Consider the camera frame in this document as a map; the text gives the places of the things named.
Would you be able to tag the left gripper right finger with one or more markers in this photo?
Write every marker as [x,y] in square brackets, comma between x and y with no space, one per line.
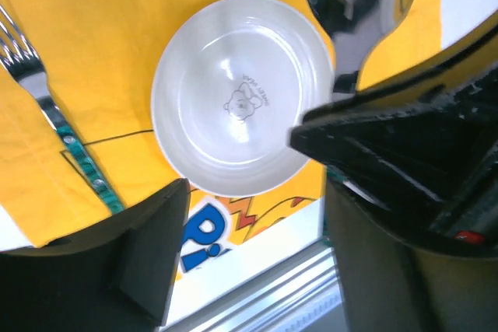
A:
[398,278]

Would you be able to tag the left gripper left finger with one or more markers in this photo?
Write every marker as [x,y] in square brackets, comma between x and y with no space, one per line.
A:
[116,275]

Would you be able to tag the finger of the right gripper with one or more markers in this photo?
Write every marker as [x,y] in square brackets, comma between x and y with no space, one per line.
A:
[417,153]

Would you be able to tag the metal spoon green handle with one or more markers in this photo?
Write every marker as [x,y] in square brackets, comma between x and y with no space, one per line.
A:
[355,28]

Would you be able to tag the cream upturned bowl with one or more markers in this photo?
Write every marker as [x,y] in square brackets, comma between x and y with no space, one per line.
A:
[229,86]

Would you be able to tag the metal fork green handle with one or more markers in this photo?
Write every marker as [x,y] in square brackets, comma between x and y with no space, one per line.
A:
[21,60]

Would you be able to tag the yellow printed cloth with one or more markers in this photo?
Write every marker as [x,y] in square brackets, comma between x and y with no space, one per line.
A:
[100,56]

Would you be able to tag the aluminium mounting rail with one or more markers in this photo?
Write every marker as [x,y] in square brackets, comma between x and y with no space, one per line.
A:
[301,293]

